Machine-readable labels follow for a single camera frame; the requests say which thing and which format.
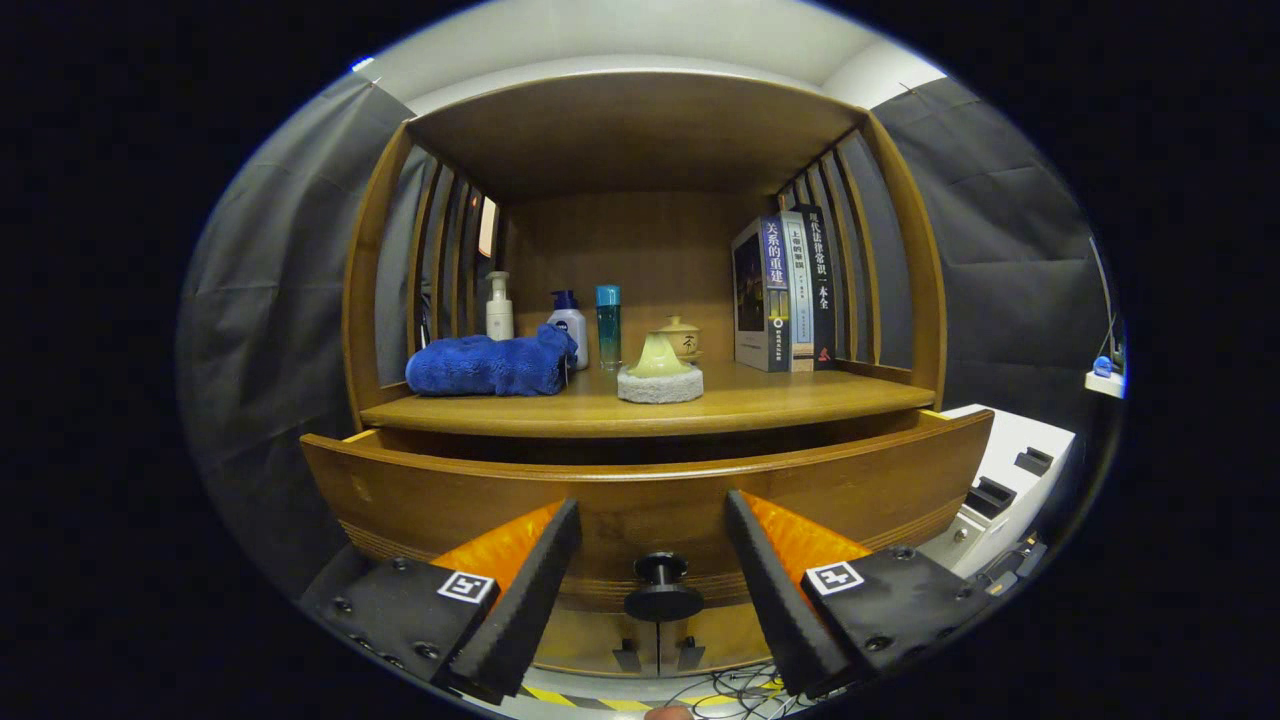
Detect white pump bottle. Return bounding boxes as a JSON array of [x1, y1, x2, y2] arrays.
[[485, 271, 515, 342]]

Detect pale blue book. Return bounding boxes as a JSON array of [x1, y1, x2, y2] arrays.
[[780, 210, 816, 373]]

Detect wooden countertop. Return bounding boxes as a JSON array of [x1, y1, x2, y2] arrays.
[[360, 360, 936, 439]]

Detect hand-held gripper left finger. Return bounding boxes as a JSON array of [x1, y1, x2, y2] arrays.
[[318, 498, 583, 706]]

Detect wooden drawer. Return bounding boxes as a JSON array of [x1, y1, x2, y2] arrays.
[[300, 405, 994, 623]]

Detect dark book blue spine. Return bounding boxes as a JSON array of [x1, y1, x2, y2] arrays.
[[732, 215, 791, 373]]

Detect beige lidded teacup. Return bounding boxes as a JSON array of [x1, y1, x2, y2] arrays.
[[655, 315, 704, 363]]

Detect blue towel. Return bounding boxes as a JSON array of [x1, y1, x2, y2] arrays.
[[405, 323, 579, 397]]

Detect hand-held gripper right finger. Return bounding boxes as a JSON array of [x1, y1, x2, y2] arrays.
[[724, 489, 991, 699]]

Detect black book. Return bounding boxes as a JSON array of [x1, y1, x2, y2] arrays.
[[800, 204, 839, 371]]

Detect teal slim bottle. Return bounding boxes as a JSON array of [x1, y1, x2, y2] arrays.
[[595, 285, 623, 371]]

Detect black backdrop cloth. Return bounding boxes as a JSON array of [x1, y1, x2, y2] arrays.
[[178, 75, 1116, 601]]

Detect white box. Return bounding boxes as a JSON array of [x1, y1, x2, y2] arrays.
[[915, 403, 1077, 581]]

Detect yellow black hazard tape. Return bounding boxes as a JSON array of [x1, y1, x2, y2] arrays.
[[520, 685, 781, 713]]

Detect black floor cables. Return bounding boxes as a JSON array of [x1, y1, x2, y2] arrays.
[[665, 665, 801, 716]]

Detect wooden cabinet door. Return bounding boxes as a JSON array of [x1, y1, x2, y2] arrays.
[[535, 605, 661, 677], [660, 605, 773, 673]]

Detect green scrub brush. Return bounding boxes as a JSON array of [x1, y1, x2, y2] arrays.
[[617, 332, 705, 404]]

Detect wooden cabinet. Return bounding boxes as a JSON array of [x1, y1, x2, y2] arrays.
[[342, 70, 948, 681]]

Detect white bottle blue cap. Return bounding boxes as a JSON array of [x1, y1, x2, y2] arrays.
[[547, 290, 590, 371]]

